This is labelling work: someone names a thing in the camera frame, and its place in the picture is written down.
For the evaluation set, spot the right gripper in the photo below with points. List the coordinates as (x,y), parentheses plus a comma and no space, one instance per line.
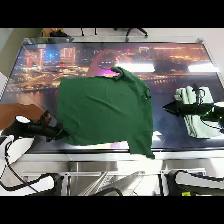
(190,108)

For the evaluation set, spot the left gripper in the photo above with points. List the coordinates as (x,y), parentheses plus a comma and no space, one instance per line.
(53,131)

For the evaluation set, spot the green T-shirt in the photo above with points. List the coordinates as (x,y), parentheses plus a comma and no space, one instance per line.
(103,110)

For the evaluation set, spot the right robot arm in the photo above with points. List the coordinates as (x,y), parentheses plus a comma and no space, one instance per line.
(200,181)

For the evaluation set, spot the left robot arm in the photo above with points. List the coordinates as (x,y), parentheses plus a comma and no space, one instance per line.
(15,148)

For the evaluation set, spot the pale green garment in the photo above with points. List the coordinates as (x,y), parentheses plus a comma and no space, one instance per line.
(195,126)

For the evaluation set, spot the brown garment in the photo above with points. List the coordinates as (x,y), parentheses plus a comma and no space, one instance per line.
(16,111)

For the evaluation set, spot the black office chair base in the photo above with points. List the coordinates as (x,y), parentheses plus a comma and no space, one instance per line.
(135,31)

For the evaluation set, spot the silver frame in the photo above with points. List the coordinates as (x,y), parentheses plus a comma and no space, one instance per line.
(100,156)

